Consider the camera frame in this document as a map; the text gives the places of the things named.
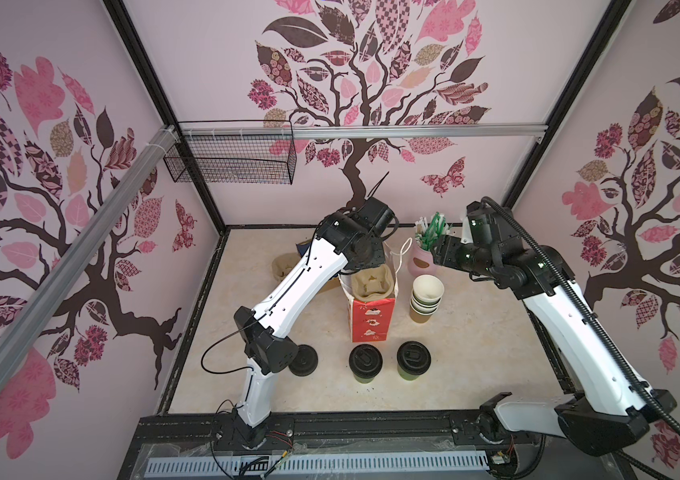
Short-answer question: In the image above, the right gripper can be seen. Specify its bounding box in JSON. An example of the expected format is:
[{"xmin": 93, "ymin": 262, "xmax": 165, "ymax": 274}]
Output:
[{"xmin": 427, "ymin": 234, "xmax": 493, "ymax": 282}]

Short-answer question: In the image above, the single cardboard cup carrier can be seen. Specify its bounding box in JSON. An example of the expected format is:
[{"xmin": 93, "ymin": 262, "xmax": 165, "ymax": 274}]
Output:
[{"xmin": 351, "ymin": 265, "xmax": 395, "ymax": 303}]

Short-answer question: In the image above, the white red paper bag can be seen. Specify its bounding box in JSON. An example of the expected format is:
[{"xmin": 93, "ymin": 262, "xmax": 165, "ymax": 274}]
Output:
[{"xmin": 340, "ymin": 239, "xmax": 412, "ymax": 343}]

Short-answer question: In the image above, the black cup lid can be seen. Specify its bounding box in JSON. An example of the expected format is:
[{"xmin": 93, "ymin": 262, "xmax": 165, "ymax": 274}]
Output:
[
  {"xmin": 349, "ymin": 344, "xmax": 383, "ymax": 376},
  {"xmin": 396, "ymin": 341, "xmax": 432, "ymax": 373}
]

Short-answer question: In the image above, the green paper cup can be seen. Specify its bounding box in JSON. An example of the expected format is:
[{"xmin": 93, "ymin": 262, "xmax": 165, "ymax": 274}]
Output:
[
  {"xmin": 353, "ymin": 372, "xmax": 376, "ymax": 384},
  {"xmin": 397, "ymin": 367, "xmax": 425, "ymax": 381}
]

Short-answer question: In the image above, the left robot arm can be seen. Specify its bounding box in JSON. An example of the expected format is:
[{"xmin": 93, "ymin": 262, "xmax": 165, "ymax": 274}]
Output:
[{"xmin": 233, "ymin": 197, "xmax": 398, "ymax": 447}]

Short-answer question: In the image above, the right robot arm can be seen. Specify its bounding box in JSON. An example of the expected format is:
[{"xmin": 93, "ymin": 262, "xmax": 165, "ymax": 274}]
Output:
[{"xmin": 431, "ymin": 197, "xmax": 677, "ymax": 456}]

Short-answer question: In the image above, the navy napkin stack box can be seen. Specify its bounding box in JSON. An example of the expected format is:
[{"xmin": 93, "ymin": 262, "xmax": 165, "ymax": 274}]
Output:
[{"xmin": 296, "ymin": 238, "xmax": 319, "ymax": 259}]

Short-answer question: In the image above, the pink straw holder cup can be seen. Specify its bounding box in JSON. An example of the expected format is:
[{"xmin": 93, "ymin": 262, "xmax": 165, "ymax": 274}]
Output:
[{"xmin": 407, "ymin": 242, "xmax": 438, "ymax": 277}]

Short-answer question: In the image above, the stack of paper cups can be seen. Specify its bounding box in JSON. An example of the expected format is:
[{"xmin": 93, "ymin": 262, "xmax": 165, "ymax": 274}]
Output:
[{"xmin": 409, "ymin": 275, "xmax": 445, "ymax": 323}]

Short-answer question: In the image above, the stack of black lids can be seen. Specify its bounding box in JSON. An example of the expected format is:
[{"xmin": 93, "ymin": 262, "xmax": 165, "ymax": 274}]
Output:
[{"xmin": 289, "ymin": 344, "xmax": 319, "ymax": 377}]

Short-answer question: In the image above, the aluminium rail back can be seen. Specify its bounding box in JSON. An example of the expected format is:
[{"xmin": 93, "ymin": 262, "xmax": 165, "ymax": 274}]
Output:
[{"xmin": 181, "ymin": 121, "xmax": 548, "ymax": 140}]

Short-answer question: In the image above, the aluminium rail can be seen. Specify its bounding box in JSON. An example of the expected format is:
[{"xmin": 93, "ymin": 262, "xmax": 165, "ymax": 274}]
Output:
[
  {"xmin": 0, "ymin": 125, "xmax": 178, "ymax": 393},
  {"xmin": 181, "ymin": 121, "xmax": 548, "ymax": 140}
]

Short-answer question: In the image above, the black wire basket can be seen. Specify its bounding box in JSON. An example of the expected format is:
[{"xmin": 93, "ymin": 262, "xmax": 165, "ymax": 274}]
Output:
[{"xmin": 164, "ymin": 120, "xmax": 297, "ymax": 185}]

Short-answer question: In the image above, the white cable duct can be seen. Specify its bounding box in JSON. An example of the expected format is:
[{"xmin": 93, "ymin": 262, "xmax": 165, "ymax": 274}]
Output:
[{"xmin": 141, "ymin": 451, "xmax": 489, "ymax": 479}]

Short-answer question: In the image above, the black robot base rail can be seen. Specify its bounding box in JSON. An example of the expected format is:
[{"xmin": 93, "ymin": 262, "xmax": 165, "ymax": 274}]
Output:
[{"xmin": 117, "ymin": 407, "xmax": 611, "ymax": 480}]

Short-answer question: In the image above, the aluminium rail left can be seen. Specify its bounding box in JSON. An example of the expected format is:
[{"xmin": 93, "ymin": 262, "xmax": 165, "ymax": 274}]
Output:
[{"xmin": 0, "ymin": 125, "xmax": 178, "ymax": 393}]

